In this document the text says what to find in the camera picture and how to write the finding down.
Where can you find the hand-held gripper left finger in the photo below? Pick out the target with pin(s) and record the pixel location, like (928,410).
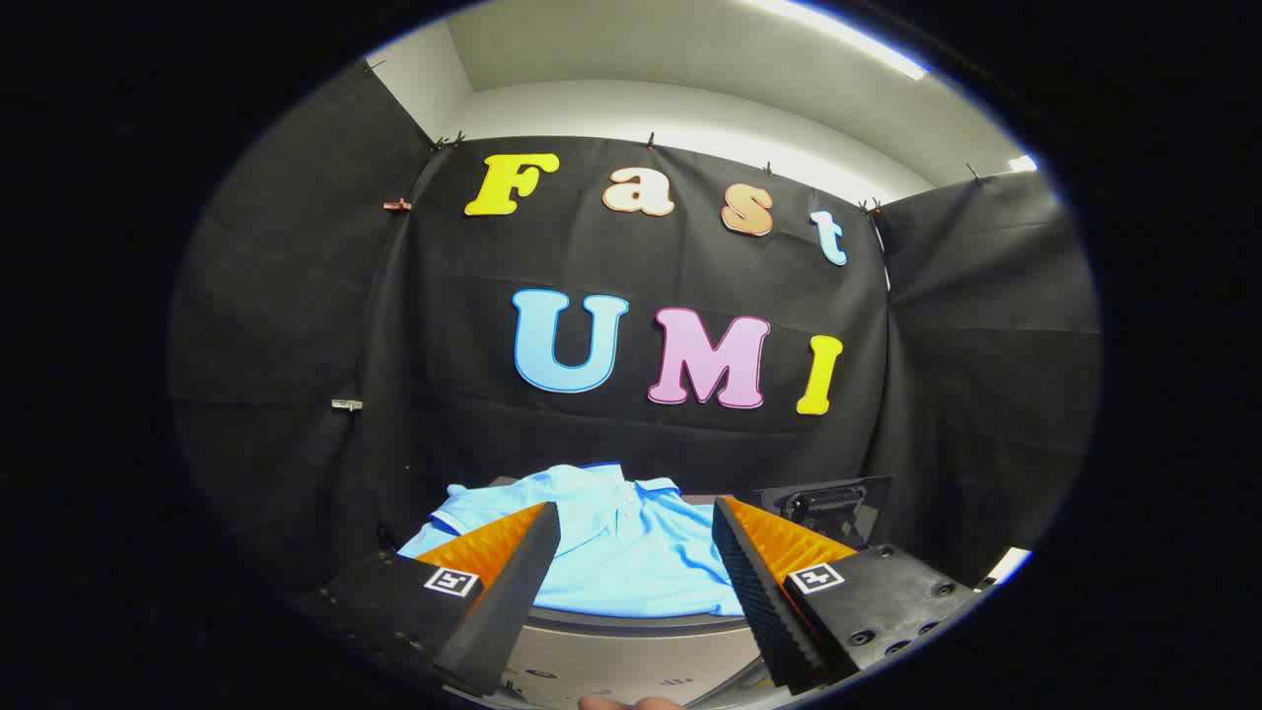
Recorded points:
(513,592)

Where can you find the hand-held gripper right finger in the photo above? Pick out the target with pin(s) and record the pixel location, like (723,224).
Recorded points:
(754,592)

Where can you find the light blue polo shirt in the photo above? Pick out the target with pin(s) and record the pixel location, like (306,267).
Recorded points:
(631,552)

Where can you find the black backdrop cloth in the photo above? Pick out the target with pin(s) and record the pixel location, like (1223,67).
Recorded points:
(611,444)

